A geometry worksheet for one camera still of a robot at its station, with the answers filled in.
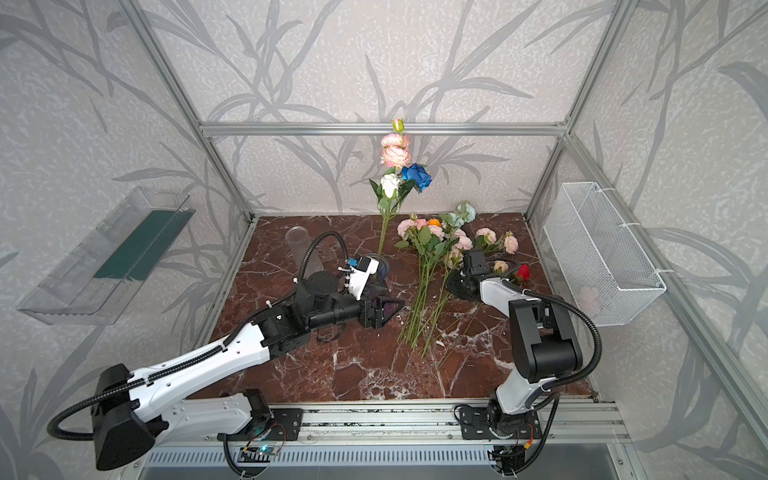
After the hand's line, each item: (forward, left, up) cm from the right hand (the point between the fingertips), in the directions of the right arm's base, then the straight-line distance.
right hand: (449, 275), depth 97 cm
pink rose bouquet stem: (+15, +7, +2) cm, 16 cm away
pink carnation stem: (+16, -16, -2) cm, 22 cm away
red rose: (+1, -25, +1) cm, 25 cm away
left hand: (-20, +16, +24) cm, 35 cm away
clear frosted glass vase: (+4, +47, +14) cm, 49 cm away
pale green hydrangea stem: (+26, -8, +3) cm, 28 cm away
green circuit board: (-48, +51, -6) cm, 70 cm away
